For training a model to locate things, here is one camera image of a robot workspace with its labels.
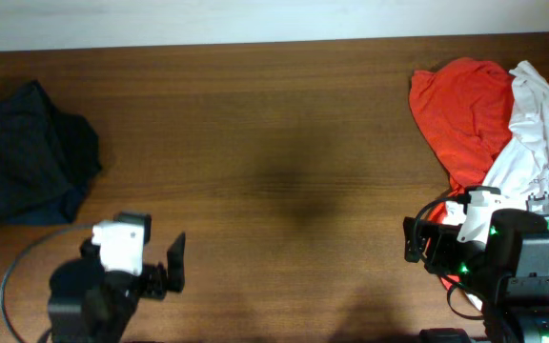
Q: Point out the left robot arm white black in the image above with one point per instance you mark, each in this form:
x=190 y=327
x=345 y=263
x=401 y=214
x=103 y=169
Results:
x=94 y=296

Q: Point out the red t-shirt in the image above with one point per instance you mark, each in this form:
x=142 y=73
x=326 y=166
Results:
x=463 y=112

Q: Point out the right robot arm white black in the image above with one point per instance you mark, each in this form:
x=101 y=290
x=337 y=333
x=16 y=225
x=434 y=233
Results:
x=508 y=273

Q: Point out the black t-shirt white lettering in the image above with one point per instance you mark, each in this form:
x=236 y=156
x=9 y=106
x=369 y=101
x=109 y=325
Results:
x=44 y=152

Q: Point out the folded navy blue garment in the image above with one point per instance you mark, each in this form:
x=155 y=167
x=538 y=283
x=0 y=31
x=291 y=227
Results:
x=59 y=211

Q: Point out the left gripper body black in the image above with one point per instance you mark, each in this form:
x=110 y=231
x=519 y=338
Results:
x=158 y=278

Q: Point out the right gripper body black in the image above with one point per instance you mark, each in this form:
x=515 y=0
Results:
x=433 y=245

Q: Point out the white t-shirt pixel print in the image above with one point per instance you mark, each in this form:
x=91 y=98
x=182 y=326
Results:
x=521 y=171

